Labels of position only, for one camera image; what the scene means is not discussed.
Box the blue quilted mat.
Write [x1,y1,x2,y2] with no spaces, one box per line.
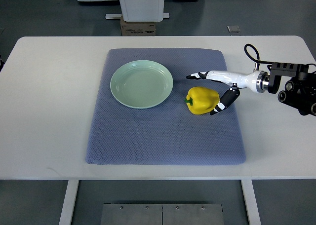
[85,48,246,165]

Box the pale green plate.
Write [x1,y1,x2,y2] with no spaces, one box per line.
[110,60,173,109]

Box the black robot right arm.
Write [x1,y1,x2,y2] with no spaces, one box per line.
[244,43,316,116]

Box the yellow bell pepper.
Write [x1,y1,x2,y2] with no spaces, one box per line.
[185,86,220,115]

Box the left white table leg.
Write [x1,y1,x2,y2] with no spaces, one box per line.
[59,180,79,225]

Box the white table leg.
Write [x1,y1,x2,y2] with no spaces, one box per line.
[59,180,79,225]
[241,179,261,225]

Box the right white table leg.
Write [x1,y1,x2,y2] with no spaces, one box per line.
[241,179,261,225]

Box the grey metal floor plate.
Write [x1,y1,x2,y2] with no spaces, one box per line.
[101,204,224,225]

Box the small grey floor plate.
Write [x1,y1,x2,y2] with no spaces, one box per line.
[227,25,241,34]

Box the brown cardboard box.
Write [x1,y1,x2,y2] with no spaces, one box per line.
[120,17,156,37]

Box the white cabinet on stand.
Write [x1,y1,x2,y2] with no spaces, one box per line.
[105,0,170,23]

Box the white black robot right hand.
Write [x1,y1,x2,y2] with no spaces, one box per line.
[186,70,269,115]

